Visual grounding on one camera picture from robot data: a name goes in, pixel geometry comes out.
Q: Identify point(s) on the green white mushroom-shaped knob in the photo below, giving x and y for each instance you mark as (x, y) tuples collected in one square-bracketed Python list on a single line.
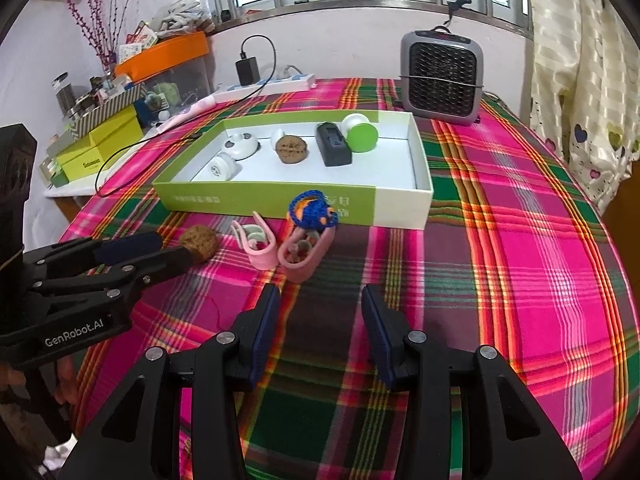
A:
[(362, 137)]

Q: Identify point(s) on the black hook on windowsill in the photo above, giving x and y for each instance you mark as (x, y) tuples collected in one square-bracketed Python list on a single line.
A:
[(457, 5)]

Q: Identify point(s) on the cream curtain with hearts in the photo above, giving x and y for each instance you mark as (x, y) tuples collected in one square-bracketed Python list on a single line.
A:
[(575, 85)]

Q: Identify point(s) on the black rectangular device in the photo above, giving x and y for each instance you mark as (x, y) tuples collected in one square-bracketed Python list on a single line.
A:
[(332, 146)]

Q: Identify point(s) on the small white plastic jar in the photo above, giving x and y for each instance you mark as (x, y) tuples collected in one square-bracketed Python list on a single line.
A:
[(220, 167)]

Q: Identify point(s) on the striped cardboard box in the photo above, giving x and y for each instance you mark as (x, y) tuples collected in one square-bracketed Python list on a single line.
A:
[(105, 107)]

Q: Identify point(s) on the clear plastic storage bin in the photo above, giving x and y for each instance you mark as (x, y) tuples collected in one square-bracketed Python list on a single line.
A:
[(195, 75)]

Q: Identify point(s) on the white grey round gadget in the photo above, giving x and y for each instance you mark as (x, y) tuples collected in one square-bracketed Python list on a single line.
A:
[(240, 146)]

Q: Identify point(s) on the pile of printed packets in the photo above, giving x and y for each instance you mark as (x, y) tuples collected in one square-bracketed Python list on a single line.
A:
[(140, 42)]

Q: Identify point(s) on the white grey bundle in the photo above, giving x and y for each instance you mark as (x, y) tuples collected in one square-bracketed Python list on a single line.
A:
[(182, 10)]

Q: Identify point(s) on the plain yellow-green box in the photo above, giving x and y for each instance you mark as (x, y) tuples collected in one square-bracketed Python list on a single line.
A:
[(117, 135)]

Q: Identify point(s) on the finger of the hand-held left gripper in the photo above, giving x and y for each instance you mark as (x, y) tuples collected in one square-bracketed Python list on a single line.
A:
[(130, 247), (165, 260)]

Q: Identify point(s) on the person's left hand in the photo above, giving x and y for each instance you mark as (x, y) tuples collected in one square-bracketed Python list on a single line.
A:
[(65, 377)]

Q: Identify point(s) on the small white ball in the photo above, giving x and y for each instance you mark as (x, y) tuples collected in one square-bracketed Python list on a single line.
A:
[(162, 115)]

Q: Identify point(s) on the white power strip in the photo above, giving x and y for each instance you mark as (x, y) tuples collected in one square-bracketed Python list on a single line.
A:
[(295, 80)]

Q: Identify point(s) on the blue orange crochet ornament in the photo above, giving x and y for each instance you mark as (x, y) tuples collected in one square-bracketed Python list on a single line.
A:
[(307, 210)]

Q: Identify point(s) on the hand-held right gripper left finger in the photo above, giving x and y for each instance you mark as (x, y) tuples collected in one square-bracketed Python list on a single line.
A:
[(262, 335)]

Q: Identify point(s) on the dark glass jar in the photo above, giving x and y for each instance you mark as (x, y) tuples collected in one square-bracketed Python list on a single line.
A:
[(62, 92)]

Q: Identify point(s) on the pink white tube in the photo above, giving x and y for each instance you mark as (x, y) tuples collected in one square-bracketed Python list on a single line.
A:
[(192, 107)]

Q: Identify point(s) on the yellow-green box with lettering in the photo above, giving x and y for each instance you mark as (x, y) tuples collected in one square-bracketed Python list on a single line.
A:
[(80, 165)]

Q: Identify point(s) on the grey mini heater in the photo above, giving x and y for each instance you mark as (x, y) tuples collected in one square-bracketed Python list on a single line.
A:
[(440, 75)]

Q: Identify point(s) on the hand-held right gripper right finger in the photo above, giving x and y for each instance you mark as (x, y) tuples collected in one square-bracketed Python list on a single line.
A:
[(375, 340)]

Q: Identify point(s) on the yellow green cardboard box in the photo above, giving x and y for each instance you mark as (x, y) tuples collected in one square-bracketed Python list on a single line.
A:
[(75, 187)]

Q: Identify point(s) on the black charger adapter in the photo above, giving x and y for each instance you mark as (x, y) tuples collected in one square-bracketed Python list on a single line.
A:
[(247, 71)]

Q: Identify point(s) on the purple flower branches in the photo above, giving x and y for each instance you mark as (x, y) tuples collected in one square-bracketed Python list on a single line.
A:
[(102, 25)]

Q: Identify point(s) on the orange bin lid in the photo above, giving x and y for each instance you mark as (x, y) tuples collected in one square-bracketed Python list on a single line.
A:
[(165, 52)]

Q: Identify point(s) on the brown walnut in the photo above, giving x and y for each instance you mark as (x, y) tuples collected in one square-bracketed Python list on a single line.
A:
[(291, 150), (200, 244)]

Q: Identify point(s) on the pink green plaid tablecloth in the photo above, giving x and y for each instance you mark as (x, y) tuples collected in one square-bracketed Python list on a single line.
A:
[(500, 260)]

